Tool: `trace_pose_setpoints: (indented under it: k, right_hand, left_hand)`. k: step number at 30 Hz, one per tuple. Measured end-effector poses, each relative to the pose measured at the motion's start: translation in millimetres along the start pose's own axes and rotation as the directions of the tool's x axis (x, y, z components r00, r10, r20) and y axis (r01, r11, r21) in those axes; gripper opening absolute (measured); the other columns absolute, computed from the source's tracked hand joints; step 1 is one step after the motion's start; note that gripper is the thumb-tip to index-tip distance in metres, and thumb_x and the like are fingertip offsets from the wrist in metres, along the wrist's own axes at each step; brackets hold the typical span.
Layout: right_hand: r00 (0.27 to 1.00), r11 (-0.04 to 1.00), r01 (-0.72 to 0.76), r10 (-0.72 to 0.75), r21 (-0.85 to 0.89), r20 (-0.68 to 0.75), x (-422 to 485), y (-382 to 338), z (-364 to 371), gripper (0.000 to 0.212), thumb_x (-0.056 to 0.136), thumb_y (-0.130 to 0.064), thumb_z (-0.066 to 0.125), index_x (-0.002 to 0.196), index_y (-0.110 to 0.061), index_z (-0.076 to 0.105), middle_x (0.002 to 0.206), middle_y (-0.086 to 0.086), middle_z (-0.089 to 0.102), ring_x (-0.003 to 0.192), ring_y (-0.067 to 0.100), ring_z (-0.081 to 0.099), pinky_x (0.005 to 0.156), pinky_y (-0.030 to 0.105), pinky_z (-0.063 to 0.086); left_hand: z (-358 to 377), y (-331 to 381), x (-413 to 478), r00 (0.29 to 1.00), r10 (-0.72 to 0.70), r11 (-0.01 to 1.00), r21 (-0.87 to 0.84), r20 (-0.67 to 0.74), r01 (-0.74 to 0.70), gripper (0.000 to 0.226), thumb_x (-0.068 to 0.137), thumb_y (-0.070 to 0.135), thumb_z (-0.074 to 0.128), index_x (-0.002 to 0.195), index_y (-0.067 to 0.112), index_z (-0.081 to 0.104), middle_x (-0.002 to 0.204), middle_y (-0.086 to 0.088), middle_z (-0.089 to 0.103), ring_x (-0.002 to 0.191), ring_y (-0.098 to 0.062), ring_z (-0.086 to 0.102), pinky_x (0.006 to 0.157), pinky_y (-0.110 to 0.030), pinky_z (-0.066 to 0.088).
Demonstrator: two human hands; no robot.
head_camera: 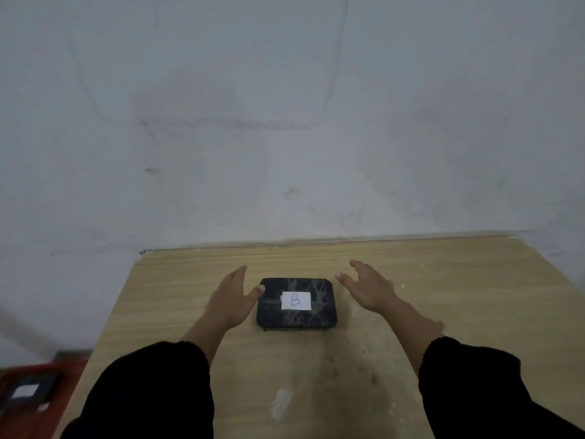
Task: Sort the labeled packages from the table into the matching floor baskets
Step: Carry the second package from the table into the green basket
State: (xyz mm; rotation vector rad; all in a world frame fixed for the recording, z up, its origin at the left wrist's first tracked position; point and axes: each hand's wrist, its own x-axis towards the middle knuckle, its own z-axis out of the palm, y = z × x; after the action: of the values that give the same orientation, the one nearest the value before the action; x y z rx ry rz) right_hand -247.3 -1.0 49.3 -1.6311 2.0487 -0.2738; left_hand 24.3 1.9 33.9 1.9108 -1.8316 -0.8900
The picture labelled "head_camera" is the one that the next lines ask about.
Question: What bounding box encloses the person's left hand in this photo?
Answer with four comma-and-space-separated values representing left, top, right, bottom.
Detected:
202, 265, 266, 332

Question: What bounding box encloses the person's right hand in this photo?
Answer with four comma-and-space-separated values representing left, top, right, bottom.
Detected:
335, 260, 397, 314

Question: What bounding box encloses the person's left forearm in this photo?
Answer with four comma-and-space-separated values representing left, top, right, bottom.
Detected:
59, 314, 229, 439

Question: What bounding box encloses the person's right forearm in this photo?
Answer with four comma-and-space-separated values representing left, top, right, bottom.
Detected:
383, 296, 585, 439

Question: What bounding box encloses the white paper label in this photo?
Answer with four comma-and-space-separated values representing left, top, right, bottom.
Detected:
281, 291, 312, 311

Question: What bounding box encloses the black marbled box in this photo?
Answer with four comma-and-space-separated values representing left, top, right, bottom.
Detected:
255, 277, 338, 332

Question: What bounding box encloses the red plastic crate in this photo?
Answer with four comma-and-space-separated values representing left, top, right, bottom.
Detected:
0, 358, 90, 439

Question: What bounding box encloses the black box in crate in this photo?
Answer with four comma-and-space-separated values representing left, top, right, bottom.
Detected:
0, 371, 61, 411

